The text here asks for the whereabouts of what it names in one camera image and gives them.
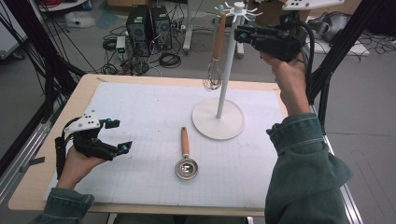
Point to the person's left hand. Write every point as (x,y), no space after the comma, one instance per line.
(74,171)

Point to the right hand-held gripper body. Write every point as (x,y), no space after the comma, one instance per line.
(283,40)

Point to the clear plastic bag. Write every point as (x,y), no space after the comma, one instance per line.
(79,19)

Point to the white round table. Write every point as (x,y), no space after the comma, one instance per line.
(62,4)

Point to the grey metal bracket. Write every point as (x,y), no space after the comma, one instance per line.
(37,161)

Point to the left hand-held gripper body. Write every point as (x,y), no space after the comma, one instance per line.
(90,146)

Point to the large black computer tower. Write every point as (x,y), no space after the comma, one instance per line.
(139,31)

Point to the slim black computer tower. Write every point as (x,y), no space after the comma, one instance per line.
(162,28)

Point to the open cardboard box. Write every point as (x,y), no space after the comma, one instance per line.
(271,9)

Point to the grey bag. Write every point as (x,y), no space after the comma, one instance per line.
(333,25)

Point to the aluminium rail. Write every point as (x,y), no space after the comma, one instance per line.
(25,146)
(353,211)

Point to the small white power box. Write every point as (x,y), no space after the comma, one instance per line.
(120,43)

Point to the black metal frame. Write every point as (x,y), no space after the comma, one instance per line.
(46,62)
(348,34)

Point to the white flat board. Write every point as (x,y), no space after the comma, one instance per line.
(351,48)

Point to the white grid mat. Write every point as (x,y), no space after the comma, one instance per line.
(140,109)

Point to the white stand legs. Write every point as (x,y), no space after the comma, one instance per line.
(187,37)

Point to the white utensil rack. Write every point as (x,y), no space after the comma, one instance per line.
(227,71)

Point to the person's right hand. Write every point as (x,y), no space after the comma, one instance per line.
(291,77)

